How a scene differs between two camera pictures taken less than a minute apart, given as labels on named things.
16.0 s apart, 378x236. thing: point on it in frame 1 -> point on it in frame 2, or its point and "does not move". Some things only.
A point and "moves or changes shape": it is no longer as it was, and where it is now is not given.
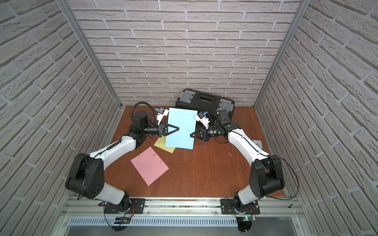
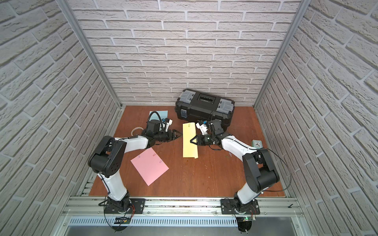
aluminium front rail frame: x=86 y=212 does not move
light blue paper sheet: x=186 y=120 moves or changes shape
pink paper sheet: x=149 y=165 does not move
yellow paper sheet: x=161 y=143 -> x=190 y=149
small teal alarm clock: x=258 y=143 does not move
